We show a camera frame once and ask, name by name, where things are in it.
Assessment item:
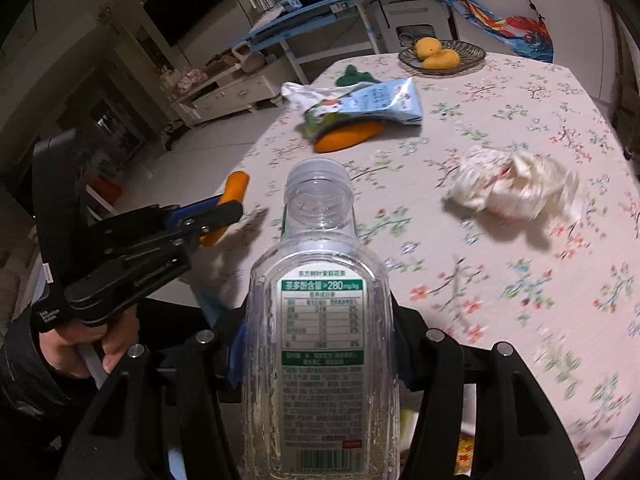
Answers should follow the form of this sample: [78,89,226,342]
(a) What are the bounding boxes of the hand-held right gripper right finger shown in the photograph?
[391,304,587,480]

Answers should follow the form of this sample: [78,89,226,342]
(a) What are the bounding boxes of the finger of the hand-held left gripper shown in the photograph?
[91,194,224,247]
[106,200,246,262]

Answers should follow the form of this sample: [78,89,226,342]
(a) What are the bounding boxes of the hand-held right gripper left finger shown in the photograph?
[54,310,247,480]

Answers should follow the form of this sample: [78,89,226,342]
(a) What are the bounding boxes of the orange carrot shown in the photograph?
[201,172,251,247]
[313,119,387,155]

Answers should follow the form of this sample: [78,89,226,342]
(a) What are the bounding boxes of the clear plastic bottle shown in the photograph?
[241,157,402,480]

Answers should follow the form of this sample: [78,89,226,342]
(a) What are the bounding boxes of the green printed packet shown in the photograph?
[299,97,353,138]

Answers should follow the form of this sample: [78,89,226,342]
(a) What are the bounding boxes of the white plastic bag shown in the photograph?
[280,81,353,112]

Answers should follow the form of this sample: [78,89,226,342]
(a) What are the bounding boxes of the green cloth piece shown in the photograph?
[334,64,377,89]

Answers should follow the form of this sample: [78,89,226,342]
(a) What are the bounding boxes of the white paper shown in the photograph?
[443,144,587,225]

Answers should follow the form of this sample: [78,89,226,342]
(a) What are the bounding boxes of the light blue snack bag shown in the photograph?
[344,78,424,127]

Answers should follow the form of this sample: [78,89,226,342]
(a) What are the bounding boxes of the person's left forearm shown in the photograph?
[0,310,108,480]

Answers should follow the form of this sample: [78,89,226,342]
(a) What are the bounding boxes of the person's left hand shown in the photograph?
[39,306,142,375]

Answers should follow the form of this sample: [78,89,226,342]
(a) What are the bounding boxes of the floral tablecloth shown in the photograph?
[200,50,640,461]

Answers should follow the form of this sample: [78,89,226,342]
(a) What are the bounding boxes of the cream television cabinet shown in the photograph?
[171,66,279,127]

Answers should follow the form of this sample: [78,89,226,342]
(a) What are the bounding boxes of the pink floral bundle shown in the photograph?
[164,66,207,94]

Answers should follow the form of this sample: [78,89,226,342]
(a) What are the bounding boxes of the pink vase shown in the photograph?
[231,44,267,74]

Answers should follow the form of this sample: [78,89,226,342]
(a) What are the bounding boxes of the blue study desk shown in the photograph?
[231,0,387,87]

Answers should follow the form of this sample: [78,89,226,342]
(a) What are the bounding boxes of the yellow mango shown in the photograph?
[421,49,461,70]
[414,37,444,59]

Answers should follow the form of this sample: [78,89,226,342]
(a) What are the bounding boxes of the white plastic stool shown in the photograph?
[384,0,452,55]

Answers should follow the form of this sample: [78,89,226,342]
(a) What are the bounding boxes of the dark patterned fruit plate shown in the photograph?
[398,39,488,77]

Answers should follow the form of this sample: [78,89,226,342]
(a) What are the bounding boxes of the colourful printed bag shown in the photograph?
[419,0,555,64]

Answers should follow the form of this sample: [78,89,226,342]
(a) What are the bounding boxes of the black wall television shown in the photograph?
[141,0,234,47]

